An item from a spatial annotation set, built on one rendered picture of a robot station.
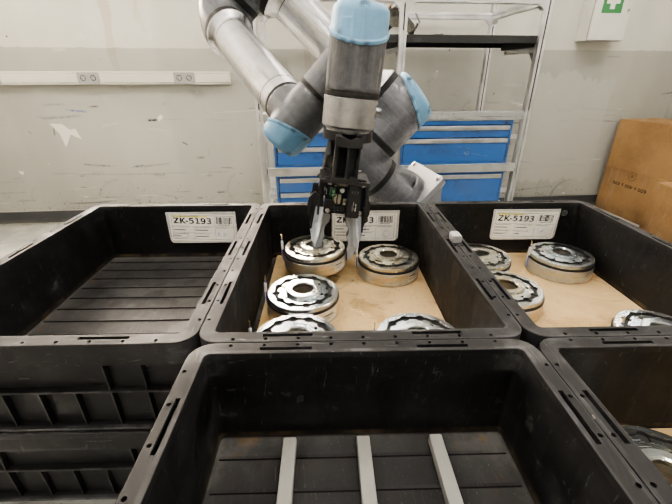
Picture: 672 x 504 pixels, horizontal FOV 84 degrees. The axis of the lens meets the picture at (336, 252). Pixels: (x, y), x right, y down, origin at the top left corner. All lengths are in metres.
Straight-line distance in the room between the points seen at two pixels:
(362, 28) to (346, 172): 0.17
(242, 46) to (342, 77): 0.31
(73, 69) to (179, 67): 0.76
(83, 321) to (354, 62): 0.51
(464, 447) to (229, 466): 0.22
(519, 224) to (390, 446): 0.52
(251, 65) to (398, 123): 0.33
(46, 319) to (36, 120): 3.21
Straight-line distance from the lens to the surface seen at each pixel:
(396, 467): 0.39
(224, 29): 0.87
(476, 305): 0.45
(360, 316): 0.55
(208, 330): 0.37
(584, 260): 0.76
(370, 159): 0.89
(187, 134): 3.40
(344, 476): 0.38
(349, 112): 0.52
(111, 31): 3.51
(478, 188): 2.77
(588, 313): 0.66
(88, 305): 0.68
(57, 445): 0.51
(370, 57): 0.53
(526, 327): 0.40
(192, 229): 0.74
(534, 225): 0.80
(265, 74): 0.71
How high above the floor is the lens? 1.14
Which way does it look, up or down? 25 degrees down
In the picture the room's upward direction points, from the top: straight up
